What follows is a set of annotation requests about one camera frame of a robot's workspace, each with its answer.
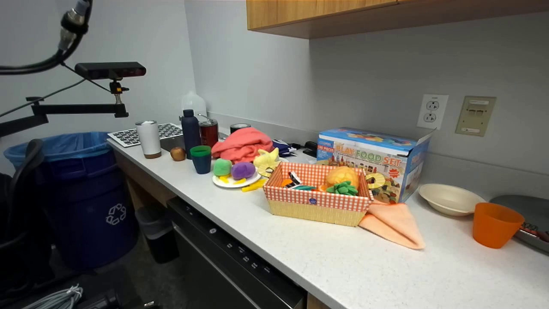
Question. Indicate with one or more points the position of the dark blue cloth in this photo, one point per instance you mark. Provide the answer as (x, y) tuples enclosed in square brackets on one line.
[(282, 147)]

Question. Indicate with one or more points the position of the yellow plush toy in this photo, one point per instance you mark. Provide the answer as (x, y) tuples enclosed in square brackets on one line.
[(266, 161)]

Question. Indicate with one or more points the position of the pink cloth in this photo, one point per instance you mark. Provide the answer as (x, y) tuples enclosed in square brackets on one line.
[(242, 143)]

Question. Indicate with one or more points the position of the black stapler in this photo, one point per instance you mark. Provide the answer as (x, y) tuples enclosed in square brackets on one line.
[(309, 148)]

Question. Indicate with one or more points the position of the purple plush toy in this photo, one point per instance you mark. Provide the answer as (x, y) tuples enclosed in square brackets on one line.
[(243, 170)]

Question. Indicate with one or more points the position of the heap of small toys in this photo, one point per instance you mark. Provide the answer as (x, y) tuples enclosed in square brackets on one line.
[(296, 182)]

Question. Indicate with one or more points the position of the yellow toy banana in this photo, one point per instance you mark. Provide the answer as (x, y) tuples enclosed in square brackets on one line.
[(254, 186)]

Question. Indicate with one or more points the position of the black cup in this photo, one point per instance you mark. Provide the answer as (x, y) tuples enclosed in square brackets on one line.
[(239, 127)]

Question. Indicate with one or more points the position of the white plate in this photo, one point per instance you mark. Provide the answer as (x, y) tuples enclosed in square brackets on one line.
[(229, 182)]

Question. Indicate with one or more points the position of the green plush toy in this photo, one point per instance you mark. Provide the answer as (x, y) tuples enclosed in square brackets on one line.
[(222, 167)]

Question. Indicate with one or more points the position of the orange checkered basket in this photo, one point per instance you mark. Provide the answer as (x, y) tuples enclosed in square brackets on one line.
[(317, 204)]

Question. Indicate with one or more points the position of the red tumbler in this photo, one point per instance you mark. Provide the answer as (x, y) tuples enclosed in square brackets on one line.
[(209, 133)]

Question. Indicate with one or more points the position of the orange plush toy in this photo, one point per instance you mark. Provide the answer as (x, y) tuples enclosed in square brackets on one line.
[(342, 176)]

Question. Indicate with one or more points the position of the dark blue cup green rim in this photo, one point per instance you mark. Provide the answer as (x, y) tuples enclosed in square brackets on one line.
[(201, 161)]

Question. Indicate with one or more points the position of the green plush toy leaves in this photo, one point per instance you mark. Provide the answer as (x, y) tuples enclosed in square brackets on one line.
[(343, 189)]

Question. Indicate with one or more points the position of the dark blue bottle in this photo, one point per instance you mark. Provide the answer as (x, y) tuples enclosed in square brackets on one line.
[(191, 133)]

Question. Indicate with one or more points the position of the toy food set box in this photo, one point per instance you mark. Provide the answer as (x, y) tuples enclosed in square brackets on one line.
[(369, 154)]

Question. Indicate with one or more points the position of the clear plastic jug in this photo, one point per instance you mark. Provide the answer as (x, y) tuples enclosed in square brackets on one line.
[(194, 103)]

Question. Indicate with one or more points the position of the brown toy onion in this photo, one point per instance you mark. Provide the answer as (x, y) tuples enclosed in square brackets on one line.
[(178, 153)]

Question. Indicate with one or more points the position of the toy pineapple slice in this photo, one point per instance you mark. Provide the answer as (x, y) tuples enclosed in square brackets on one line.
[(375, 180)]

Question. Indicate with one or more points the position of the black dishwasher door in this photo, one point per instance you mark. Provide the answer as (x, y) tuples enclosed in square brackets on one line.
[(223, 266)]

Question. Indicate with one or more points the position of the white tumbler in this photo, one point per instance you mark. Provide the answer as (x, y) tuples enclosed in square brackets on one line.
[(149, 139)]

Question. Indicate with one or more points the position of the small black trash bin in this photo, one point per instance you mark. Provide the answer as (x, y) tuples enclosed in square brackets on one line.
[(158, 231)]

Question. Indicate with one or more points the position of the orange cloth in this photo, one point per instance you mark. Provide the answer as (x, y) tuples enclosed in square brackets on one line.
[(396, 223)]

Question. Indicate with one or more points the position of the grey keyboard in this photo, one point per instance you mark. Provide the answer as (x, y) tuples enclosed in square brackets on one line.
[(128, 135)]

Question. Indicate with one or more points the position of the cream bowl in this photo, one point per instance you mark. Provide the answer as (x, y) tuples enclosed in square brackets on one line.
[(448, 199)]

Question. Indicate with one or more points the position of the blue recycling bin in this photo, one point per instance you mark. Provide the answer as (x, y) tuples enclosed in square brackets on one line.
[(85, 193)]

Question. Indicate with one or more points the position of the orange plastic cup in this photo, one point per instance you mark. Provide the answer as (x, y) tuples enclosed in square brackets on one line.
[(495, 227)]

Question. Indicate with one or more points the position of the black office chair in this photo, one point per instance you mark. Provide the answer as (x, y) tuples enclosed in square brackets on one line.
[(21, 223)]

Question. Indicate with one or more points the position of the grey metal tray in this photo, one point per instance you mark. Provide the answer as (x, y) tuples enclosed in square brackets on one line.
[(532, 210)]

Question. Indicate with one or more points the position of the wooden wall cabinet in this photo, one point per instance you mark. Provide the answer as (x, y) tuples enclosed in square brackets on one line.
[(343, 15)]

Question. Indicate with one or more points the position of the white wall socket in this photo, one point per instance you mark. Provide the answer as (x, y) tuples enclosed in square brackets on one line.
[(432, 111)]

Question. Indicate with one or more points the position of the camera on mount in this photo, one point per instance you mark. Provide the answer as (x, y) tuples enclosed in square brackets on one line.
[(110, 70)]

